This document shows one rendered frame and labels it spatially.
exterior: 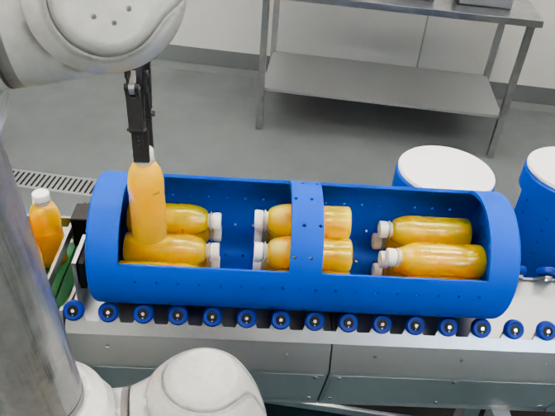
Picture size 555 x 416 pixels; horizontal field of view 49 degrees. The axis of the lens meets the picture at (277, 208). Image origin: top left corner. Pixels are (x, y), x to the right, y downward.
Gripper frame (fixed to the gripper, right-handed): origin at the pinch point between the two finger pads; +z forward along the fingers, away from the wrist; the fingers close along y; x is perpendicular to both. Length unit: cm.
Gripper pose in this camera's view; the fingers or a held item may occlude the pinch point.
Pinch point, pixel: (142, 139)
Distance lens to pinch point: 117.5
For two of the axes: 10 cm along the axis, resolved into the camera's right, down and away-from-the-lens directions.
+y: -0.1, -5.8, 8.1
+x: -10.0, -0.5, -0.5
